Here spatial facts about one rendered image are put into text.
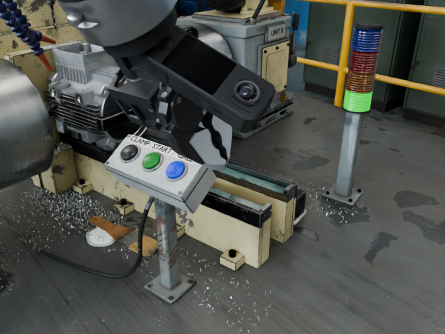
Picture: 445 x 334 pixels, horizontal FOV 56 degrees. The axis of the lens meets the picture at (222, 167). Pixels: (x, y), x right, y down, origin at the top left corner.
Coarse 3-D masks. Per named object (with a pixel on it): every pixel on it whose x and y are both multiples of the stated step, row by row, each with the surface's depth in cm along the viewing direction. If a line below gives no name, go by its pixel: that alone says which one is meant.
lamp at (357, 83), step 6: (348, 72) 93; (354, 72) 92; (348, 78) 93; (354, 78) 92; (360, 78) 91; (366, 78) 91; (372, 78) 92; (348, 84) 94; (354, 84) 92; (360, 84) 92; (366, 84) 92; (372, 84) 93; (348, 90) 94; (354, 90) 93; (360, 90) 92; (366, 90) 92; (372, 90) 94
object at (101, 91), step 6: (54, 72) 102; (48, 78) 103; (54, 78) 102; (60, 78) 103; (96, 90) 93; (102, 90) 92; (102, 96) 93; (108, 138) 98; (108, 144) 98; (114, 144) 100
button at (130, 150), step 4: (132, 144) 68; (124, 148) 68; (128, 148) 67; (132, 148) 67; (136, 148) 67; (124, 152) 67; (128, 152) 67; (132, 152) 66; (136, 152) 67; (124, 156) 66; (128, 156) 66; (132, 156) 66
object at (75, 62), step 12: (60, 48) 102; (72, 48) 106; (84, 48) 107; (96, 48) 107; (60, 60) 101; (72, 60) 98; (84, 60) 96; (96, 60) 98; (108, 60) 101; (60, 72) 103; (72, 72) 100; (84, 72) 97; (84, 84) 98
